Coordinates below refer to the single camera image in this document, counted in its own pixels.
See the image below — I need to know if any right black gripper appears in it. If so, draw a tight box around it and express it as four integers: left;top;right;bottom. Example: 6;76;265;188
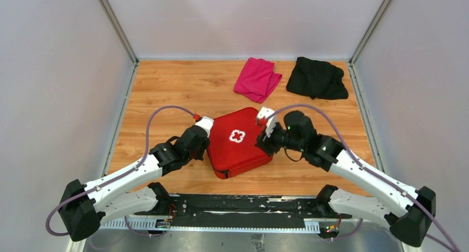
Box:
254;120;305;156

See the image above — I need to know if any red black medicine kit case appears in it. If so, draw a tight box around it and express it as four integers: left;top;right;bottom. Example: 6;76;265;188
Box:
207;107;273;179

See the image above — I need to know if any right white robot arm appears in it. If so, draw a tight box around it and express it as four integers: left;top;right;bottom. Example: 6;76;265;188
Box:
256;107;436;247

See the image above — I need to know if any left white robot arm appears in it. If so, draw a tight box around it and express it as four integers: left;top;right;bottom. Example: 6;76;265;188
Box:
58;117;213;242

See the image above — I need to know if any pink folded cloth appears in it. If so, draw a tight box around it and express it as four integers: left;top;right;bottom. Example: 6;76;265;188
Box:
233;57;283;103

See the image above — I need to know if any black folded cloth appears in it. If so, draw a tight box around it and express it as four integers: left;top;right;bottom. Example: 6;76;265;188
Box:
286;57;349;100

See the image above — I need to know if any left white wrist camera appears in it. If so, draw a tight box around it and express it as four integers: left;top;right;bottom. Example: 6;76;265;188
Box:
195;116;214;137

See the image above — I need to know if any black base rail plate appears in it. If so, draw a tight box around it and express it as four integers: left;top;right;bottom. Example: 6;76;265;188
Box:
137;194;351;229

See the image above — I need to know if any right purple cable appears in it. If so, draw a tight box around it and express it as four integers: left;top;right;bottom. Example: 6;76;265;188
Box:
269;103;461;252

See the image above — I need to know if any purple cable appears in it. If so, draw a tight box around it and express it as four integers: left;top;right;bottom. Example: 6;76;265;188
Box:
269;103;461;252
45;105;199;237

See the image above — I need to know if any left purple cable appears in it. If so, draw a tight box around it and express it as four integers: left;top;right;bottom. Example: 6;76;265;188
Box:
45;105;199;237

